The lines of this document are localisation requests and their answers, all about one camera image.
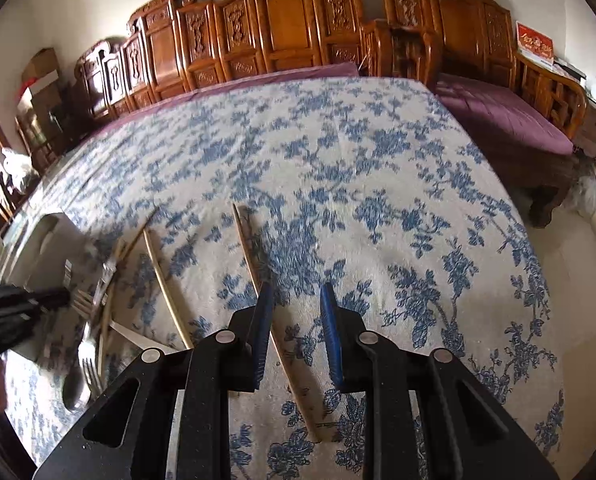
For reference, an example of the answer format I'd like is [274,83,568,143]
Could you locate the clear plastic bag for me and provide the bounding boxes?
[562,159,596,219]

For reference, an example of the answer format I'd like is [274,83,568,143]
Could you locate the cardboard boxes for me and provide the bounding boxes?
[20,47,62,92]

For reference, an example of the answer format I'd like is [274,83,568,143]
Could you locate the white plastic fork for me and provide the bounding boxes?
[97,259,117,307]

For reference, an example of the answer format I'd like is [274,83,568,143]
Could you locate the metal tray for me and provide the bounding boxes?
[5,212,104,367]

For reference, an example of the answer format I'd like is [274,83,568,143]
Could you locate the purple armchair cushion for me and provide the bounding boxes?
[434,74,575,157]

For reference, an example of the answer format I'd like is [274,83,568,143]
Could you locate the long carved wooden sofa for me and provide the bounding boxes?
[73,0,393,126]

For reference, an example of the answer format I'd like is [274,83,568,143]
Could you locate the wooden side table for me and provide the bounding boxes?
[574,104,596,172]

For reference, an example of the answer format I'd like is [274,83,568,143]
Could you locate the carved wooden armchair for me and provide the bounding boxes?
[363,0,596,228]

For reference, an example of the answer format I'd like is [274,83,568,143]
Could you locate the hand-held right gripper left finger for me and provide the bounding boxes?
[33,282,276,480]

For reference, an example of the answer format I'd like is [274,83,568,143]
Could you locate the metal fork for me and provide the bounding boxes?
[72,289,98,320]

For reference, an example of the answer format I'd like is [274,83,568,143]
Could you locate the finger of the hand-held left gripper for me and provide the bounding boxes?
[28,287,73,313]

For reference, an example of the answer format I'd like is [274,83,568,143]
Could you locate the red desk calendar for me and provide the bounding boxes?
[515,21,557,69]

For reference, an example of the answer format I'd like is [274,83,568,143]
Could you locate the dark cabinet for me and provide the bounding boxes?
[14,81,87,172]

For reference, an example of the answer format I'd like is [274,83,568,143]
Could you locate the white plastic bag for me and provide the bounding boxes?
[0,148,42,187]

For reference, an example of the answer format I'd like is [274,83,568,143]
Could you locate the wooden chopstick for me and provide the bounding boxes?
[119,206,159,262]
[97,240,127,382]
[143,231,195,350]
[231,203,323,444]

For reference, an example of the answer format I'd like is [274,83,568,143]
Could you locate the purple sofa cushion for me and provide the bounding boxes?
[92,62,362,132]

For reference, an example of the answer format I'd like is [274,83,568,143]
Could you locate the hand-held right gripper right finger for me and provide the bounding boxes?
[319,282,561,480]

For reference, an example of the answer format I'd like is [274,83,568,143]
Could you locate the white plastic spoon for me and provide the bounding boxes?
[109,321,179,356]

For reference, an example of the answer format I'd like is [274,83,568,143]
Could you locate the blue floral tablecloth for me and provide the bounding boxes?
[0,76,566,480]

